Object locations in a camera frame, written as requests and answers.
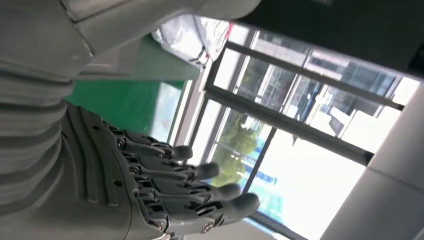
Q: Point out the dark window frame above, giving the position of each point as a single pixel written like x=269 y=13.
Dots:
x=288 y=122

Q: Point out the crumpled grey parcel bag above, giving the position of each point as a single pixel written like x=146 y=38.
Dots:
x=188 y=36

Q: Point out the green conveyor belt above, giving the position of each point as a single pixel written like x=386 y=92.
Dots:
x=126 y=102

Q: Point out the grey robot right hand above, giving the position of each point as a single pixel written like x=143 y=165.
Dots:
x=96 y=172

